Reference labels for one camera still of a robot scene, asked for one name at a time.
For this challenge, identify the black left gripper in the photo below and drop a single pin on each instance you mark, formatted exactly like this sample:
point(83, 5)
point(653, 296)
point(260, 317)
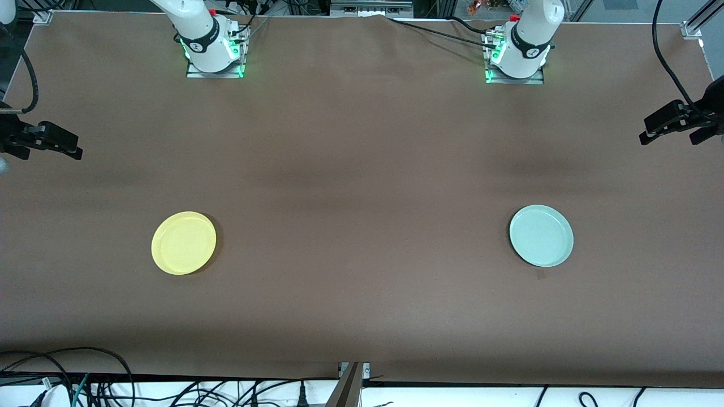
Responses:
point(712, 105)

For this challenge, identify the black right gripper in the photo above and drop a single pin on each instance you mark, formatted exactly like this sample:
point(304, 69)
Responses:
point(10, 139)

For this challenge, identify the yellow plate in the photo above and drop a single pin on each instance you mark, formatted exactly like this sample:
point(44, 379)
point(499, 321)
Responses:
point(184, 243)

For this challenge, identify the pale green plate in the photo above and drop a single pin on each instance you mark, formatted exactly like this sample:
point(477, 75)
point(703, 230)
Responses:
point(541, 236)

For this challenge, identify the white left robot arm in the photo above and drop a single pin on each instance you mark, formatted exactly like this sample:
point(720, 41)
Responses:
point(526, 51)

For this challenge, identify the orange background object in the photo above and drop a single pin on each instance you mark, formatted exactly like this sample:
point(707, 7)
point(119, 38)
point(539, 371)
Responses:
point(474, 7)

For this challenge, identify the brown table cover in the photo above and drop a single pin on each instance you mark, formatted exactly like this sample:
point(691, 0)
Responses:
point(362, 169)

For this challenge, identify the aluminium corner bracket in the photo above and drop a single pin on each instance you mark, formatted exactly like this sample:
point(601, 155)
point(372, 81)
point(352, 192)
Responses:
point(692, 29)
point(43, 17)

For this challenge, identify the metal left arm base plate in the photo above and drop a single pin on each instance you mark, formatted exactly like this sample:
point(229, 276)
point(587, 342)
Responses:
point(515, 81)

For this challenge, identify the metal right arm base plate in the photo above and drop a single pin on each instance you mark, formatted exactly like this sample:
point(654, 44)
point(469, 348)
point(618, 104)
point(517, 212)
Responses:
point(218, 74)

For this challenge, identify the grey metal rail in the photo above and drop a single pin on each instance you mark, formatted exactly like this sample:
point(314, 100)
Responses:
point(370, 7)

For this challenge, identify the aluminium frame post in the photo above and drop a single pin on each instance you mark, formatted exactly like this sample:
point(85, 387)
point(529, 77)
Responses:
point(348, 390)

